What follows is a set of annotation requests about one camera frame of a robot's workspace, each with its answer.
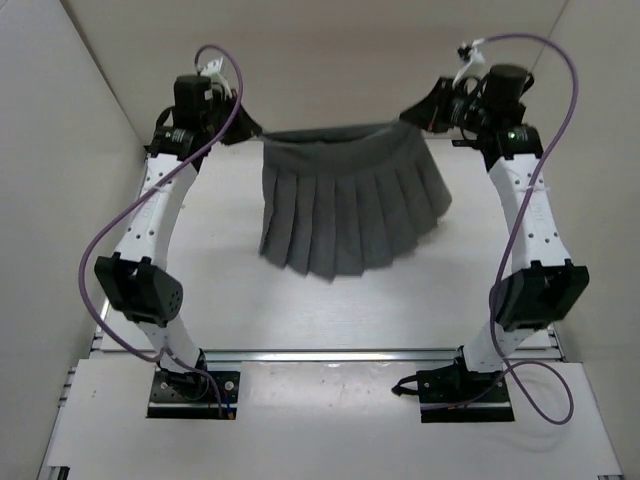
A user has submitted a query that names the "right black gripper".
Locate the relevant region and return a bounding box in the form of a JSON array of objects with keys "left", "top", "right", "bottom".
[{"left": 402, "top": 78, "right": 494, "bottom": 136}]

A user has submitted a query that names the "grey pleated skirt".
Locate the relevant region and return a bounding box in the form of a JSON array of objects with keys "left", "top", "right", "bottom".
[{"left": 259, "top": 121, "right": 452, "bottom": 281}]

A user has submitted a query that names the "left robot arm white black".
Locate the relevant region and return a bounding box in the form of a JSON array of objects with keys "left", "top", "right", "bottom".
[{"left": 94, "top": 73, "right": 261, "bottom": 398}]

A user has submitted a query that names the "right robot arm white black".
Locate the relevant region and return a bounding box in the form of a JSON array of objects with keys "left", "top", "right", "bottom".
[{"left": 400, "top": 64, "right": 590, "bottom": 401}]

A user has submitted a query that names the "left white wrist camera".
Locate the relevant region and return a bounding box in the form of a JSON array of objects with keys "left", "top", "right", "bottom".
[{"left": 196, "top": 57, "right": 234, "bottom": 98}]

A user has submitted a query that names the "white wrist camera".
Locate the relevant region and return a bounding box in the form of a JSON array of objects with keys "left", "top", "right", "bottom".
[
  {"left": 196, "top": 57, "right": 234, "bottom": 98},
  {"left": 453, "top": 38, "right": 486, "bottom": 85}
]

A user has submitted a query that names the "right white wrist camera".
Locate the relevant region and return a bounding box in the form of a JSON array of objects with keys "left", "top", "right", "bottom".
[{"left": 453, "top": 38, "right": 486, "bottom": 85}]

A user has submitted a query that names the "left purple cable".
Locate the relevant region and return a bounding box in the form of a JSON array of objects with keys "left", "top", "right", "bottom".
[{"left": 80, "top": 45, "right": 244, "bottom": 420}]

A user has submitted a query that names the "purple cable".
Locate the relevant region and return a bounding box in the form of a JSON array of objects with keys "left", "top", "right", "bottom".
[
  {"left": 80, "top": 45, "right": 244, "bottom": 420},
  {"left": 420, "top": 33, "right": 581, "bottom": 425}
]

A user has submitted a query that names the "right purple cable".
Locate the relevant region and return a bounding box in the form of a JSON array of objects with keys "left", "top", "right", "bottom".
[{"left": 420, "top": 33, "right": 581, "bottom": 425}]

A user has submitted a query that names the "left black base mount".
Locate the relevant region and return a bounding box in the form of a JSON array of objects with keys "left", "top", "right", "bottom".
[{"left": 147, "top": 365, "right": 241, "bottom": 421}]

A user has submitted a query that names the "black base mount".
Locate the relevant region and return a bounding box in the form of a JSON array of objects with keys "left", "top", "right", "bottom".
[
  {"left": 391, "top": 354, "right": 515, "bottom": 424},
  {"left": 147, "top": 365, "right": 241, "bottom": 421}
]

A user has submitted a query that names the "aluminium front rail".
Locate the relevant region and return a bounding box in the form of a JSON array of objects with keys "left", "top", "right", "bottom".
[{"left": 89, "top": 348, "right": 501, "bottom": 364}]

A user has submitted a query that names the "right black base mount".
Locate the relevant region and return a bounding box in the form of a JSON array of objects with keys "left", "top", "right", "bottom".
[{"left": 391, "top": 354, "right": 515, "bottom": 424}]

